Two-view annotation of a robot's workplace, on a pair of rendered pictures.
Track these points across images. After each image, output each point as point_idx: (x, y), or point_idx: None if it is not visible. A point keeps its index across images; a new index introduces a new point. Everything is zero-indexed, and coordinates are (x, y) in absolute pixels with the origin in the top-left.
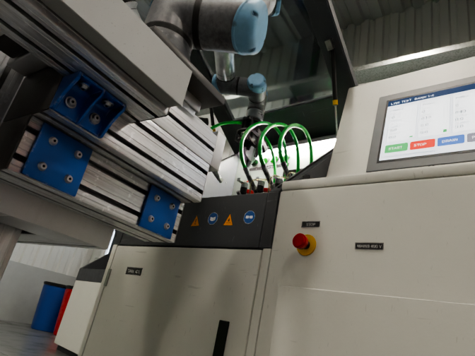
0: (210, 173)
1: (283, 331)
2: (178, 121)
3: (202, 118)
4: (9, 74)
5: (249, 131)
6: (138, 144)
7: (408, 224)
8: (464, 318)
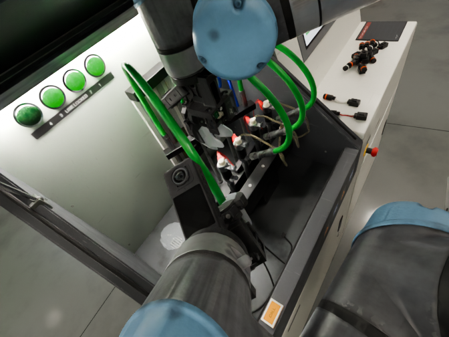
0: (73, 224)
1: (355, 185)
2: None
3: (199, 174)
4: None
5: (234, 98)
6: None
7: (385, 101)
8: (383, 119)
